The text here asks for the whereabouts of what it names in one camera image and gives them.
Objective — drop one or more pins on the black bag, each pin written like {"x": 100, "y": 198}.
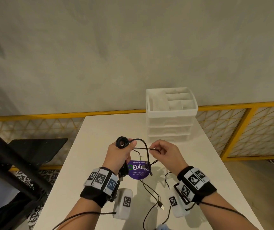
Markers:
{"x": 7, "y": 213}

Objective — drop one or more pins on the blue denim clothing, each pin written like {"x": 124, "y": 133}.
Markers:
{"x": 162, "y": 228}

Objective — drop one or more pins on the white plastic drawer organizer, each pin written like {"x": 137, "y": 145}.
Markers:
{"x": 170, "y": 126}

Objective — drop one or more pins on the round purple sticker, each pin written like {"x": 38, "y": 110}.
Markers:
{"x": 137, "y": 171}

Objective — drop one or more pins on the person's right hand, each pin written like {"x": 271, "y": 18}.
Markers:
{"x": 170, "y": 158}

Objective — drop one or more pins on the black marker wristband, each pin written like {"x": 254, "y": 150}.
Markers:
{"x": 208, "y": 189}
{"x": 91, "y": 196}

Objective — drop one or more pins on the person's left hand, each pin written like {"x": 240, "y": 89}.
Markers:
{"x": 116, "y": 160}

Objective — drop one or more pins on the yellow metal lattice fence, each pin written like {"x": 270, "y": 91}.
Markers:
{"x": 55, "y": 115}

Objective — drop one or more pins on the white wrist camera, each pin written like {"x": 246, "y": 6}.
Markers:
{"x": 121, "y": 213}
{"x": 180, "y": 211}

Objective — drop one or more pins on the black metal stand pole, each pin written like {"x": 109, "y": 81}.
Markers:
{"x": 12, "y": 160}

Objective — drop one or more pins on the white table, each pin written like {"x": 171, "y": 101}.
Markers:
{"x": 91, "y": 150}

